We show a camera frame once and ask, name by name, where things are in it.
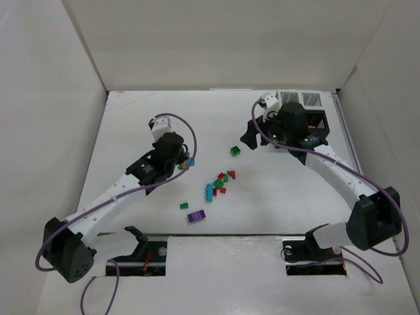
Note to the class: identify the white slotted container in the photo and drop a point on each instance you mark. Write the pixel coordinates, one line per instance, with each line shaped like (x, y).
(310, 100)

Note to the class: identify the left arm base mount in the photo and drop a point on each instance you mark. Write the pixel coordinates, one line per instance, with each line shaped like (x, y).
(147, 259)

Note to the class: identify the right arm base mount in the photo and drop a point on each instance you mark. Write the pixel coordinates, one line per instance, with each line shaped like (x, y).
(303, 257)

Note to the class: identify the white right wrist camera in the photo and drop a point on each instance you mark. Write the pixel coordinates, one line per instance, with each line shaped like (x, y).
(269, 103)

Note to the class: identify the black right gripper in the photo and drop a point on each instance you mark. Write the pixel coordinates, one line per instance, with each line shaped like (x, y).
(251, 135)

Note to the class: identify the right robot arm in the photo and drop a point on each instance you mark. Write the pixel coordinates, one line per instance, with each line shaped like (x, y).
(375, 212)

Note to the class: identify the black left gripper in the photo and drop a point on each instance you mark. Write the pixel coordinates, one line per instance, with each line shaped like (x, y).
(181, 157)

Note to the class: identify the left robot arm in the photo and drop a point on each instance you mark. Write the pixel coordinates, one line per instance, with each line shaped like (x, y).
(72, 246)

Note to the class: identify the black slotted container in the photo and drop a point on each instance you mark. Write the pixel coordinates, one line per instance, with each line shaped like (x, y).
(318, 130)

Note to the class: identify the green square lego brick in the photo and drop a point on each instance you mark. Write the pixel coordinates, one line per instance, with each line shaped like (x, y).
(235, 151)

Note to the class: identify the cyan long lego brick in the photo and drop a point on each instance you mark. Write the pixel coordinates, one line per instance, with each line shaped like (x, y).
(209, 193)

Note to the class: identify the multicolour lego pile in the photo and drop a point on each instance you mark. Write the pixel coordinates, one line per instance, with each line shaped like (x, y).
(186, 164)

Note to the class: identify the purple flat lego brick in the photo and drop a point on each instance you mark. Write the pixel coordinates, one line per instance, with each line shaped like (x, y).
(196, 216)

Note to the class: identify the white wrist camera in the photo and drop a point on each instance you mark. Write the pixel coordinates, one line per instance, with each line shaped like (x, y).
(269, 103)
(159, 126)

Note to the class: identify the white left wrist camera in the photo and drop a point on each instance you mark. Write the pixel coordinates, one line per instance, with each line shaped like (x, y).
(159, 126)

